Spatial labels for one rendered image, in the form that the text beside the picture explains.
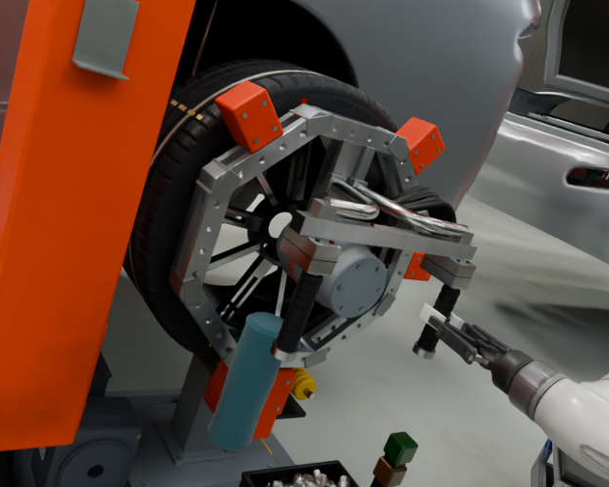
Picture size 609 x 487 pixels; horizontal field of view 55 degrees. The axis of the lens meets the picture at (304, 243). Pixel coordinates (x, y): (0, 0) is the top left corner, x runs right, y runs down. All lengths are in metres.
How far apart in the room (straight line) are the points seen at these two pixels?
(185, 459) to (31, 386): 0.65
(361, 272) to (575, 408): 0.40
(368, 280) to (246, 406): 0.32
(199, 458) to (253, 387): 0.48
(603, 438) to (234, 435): 0.62
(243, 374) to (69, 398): 0.30
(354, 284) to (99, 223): 0.46
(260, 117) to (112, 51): 0.32
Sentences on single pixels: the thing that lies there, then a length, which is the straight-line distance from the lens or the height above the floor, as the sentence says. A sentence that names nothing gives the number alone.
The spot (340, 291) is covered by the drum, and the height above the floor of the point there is 0.84.
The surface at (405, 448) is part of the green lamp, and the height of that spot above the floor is 0.66.
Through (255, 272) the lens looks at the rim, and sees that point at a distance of 1.26.
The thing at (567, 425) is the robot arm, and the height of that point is 0.83.
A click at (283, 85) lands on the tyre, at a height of 1.14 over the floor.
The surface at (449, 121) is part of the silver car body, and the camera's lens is 1.89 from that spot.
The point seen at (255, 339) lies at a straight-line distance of 1.06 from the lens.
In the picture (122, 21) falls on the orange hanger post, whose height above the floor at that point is 1.16.
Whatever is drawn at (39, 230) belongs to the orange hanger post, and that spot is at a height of 0.88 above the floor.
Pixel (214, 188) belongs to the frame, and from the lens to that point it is 1.01.
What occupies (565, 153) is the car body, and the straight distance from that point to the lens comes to 3.62.
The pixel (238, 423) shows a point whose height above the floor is 0.54.
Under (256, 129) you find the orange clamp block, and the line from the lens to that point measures 1.01.
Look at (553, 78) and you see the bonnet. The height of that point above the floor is 1.74.
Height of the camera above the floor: 1.18
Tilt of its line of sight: 16 degrees down
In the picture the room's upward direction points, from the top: 20 degrees clockwise
